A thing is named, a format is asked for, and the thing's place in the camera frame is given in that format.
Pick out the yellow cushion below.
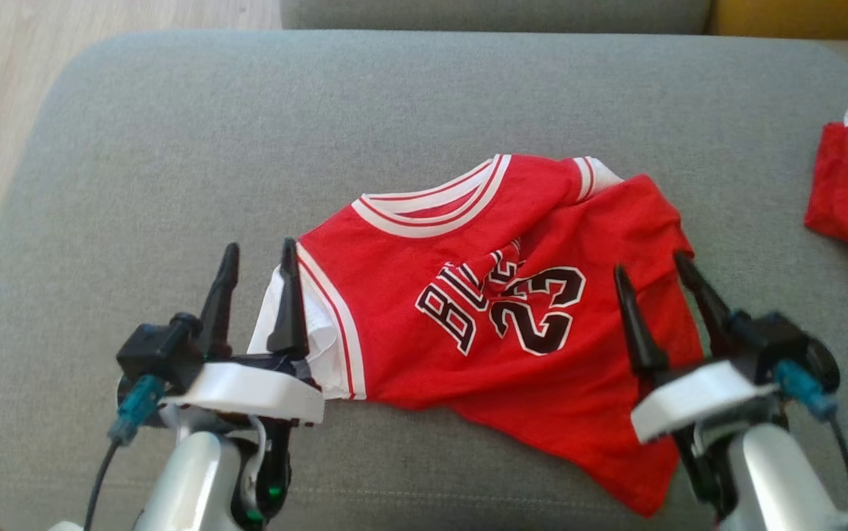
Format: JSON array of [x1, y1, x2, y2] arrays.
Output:
[[706, 0, 848, 43]]

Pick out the right thin black cable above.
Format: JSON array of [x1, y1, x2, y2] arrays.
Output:
[[826, 417, 848, 502]]

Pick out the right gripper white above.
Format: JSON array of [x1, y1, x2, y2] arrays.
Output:
[[614, 249, 779, 443]]

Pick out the grey fabric sofa seat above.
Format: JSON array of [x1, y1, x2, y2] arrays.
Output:
[[0, 29, 848, 531]]

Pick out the left thin black cable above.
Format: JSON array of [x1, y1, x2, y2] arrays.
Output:
[[83, 439, 121, 531]]

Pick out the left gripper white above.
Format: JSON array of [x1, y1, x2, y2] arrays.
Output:
[[162, 237, 325, 426]]

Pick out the red basketball jersey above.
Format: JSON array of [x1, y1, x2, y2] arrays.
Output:
[[247, 153, 705, 517]]

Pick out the right teal cable connector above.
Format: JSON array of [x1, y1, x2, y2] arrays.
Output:
[[773, 360, 838, 423]]

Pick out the teal cable connector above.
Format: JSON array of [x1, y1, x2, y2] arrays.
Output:
[[108, 375, 165, 445], [773, 360, 838, 423]]

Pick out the thin black cable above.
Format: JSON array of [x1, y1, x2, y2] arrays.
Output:
[[83, 439, 121, 531], [826, 417, 848, 502]]

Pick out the left teal cable connector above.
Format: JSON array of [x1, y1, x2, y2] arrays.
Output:
[[108, 375, 165, 445]]

